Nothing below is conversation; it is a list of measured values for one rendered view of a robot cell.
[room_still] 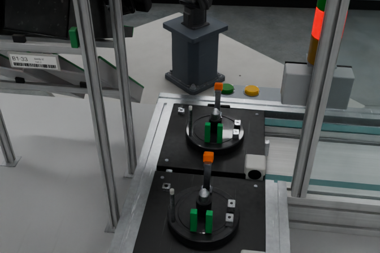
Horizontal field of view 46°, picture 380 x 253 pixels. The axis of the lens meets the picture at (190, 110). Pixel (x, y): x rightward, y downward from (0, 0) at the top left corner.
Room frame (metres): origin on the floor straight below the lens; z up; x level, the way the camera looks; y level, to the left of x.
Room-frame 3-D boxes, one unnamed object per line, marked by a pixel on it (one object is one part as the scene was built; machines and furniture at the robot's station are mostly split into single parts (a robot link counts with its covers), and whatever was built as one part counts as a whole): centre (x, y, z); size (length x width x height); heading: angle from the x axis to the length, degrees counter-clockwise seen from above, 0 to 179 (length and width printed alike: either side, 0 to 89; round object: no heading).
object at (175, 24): (1.26, -0.02, 0.96); 0.15 x 0.15 x 0.20; 40
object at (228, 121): (0.83, -0.06, 0.98); 0.14 x 0.14 x 0.02
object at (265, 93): (1.03, -0.17, 0.93); 0.21 x 0.07 x 0.06; 83
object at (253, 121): (0.83, -0.06, 0.96); 0.24 x 0.24 x 0.02; 83
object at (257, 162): (0.72, -0.14, 0.97); 0.05 x 0.05 x 0.04; 83
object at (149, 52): (1.23, 0.02, 0.84); 0.90 x 0.70 x 0.03; 40
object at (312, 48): (0.69, -0.23, 1.28); 0.05 x 0.05 x 0.05
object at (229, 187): (0.58, -0.03, 1.01); 0.24 x 0.24 x 0.13; 83
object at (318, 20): (0.69, -0.23, 1.33); 0.05 x 0.05 x 0.05
